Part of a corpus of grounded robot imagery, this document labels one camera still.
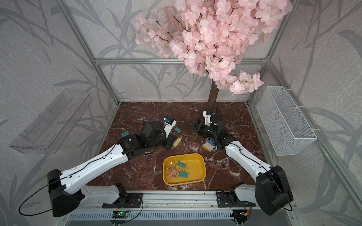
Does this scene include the left green circuit board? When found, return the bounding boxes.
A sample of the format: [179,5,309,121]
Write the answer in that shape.
[112,210,130,219]

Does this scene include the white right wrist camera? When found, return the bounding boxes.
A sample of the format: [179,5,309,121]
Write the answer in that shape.
[203,110,212,126]

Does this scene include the small teal binder clip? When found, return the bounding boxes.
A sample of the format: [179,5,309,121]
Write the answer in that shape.
[121,131,130,137]

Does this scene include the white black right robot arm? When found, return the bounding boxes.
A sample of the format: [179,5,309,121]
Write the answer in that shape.
[192,114,294,216]

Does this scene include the white wire mesh basket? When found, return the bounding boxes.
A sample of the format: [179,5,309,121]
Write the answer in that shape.
[256,86,317,156]

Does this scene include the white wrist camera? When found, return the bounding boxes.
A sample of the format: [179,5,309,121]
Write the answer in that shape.
[164,118,177,138]
[203,110,212,126]

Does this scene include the large teal binder clip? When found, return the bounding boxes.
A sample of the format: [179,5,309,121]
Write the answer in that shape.
[174,127,182,134]

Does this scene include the small yellow binder clip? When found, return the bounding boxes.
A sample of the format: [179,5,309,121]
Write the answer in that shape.
[173,137,182,147]

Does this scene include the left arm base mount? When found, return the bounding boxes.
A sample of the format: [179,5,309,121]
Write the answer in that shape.
[102,184,143,209]

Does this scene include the clear acrylic wall shelf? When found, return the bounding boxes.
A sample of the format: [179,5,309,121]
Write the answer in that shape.
[9,89,93,154]

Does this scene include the artificial pink cherry blossom tree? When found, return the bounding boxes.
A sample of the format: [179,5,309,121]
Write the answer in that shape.
[135,0,293,112]

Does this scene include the yellow plastic storage tray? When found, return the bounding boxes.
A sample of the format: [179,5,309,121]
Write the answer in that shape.
[163,153,206,186]

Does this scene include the right circuit board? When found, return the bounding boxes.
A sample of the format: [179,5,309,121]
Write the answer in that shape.
[230,210,250,226]

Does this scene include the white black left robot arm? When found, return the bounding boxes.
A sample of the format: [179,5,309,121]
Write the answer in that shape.
[47,118,177,218]

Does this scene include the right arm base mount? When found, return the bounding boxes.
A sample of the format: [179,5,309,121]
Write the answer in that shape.
[216,183,257,208]

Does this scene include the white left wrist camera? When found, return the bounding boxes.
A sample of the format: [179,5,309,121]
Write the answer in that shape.
[164,118,177,138]

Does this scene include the blue dotted white work glove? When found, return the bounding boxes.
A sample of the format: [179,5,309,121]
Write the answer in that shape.
[202,139,218,152]

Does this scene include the aluminium front rail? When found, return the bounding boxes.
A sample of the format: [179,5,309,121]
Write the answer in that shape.
[84,190,298,211]

